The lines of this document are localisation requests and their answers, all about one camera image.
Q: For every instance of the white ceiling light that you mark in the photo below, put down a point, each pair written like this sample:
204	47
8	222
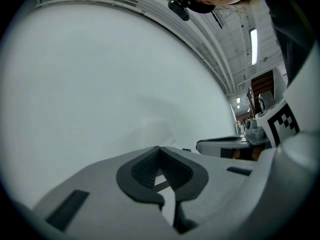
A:
253	46

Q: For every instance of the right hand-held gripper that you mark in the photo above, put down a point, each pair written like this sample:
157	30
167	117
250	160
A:
280	124

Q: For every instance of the black toilet paper holder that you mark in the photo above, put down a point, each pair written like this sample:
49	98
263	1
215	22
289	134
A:
187	149

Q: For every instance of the brown wooden staircase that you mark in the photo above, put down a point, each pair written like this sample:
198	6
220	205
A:
262	85

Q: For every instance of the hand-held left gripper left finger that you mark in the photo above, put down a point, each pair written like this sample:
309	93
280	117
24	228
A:
100	184

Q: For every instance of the black head camera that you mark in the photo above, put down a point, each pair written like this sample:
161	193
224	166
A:
178	9

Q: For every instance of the person's black top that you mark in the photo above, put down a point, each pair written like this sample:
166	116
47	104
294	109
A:
292	21

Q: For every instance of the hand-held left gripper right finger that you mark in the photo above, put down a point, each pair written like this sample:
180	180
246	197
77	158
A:
220	174

